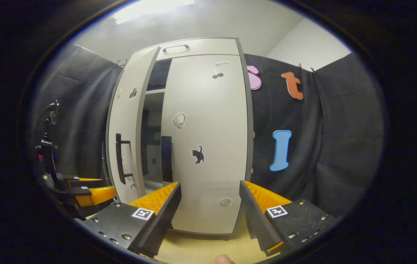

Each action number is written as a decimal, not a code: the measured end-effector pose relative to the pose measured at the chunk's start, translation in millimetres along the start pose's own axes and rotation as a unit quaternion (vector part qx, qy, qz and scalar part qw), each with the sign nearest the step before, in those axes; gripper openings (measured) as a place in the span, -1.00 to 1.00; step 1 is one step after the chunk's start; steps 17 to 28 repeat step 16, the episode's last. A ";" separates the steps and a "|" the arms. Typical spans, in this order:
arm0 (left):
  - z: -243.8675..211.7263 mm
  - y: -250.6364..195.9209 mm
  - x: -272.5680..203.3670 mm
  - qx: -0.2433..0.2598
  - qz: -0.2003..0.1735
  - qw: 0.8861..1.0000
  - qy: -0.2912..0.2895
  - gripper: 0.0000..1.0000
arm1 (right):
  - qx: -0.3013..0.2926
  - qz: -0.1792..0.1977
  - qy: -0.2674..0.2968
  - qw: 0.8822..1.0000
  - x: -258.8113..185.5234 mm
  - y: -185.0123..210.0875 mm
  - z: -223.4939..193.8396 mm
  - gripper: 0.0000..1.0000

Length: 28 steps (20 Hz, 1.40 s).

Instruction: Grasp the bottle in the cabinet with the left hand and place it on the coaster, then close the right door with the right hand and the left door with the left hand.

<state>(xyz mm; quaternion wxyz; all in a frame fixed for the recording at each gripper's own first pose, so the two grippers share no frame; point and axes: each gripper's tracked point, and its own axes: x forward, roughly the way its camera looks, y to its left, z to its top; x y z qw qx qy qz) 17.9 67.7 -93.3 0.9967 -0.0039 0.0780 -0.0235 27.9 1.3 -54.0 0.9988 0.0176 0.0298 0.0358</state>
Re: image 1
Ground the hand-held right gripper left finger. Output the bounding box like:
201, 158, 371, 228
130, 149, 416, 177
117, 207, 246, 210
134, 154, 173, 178
74, 182, 182, 258

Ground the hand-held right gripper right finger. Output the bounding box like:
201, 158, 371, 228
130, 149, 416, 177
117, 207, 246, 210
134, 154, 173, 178
239, 180, 337, 257

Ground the white cabinet door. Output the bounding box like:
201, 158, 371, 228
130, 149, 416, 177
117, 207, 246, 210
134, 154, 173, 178
106, 46, 162, 204
161, 54, 249, 235

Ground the grey and white cabinet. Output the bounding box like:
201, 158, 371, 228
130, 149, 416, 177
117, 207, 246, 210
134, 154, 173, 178
106, 37, 255, 241

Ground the black backdrop cloth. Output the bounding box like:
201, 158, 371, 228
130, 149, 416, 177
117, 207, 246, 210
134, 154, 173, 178
29, 43, 385, 220

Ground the ceiling light panel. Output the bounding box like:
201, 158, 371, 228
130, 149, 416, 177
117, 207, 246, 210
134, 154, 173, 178
113, 0, 194, 24

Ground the black left door handle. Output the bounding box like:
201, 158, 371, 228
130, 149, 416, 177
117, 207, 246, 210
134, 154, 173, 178
116, 133, 133, 184

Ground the black door handle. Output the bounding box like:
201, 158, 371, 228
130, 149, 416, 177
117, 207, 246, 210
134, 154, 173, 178
116, 133, 133, 184
161, 136, 173, 183

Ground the dark stand with cable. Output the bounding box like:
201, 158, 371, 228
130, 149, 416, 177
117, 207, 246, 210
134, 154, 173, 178
41, 100, 62, 127

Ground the black right door handle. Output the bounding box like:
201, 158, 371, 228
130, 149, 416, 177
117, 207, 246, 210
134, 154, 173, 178
161, 136, 173, 183

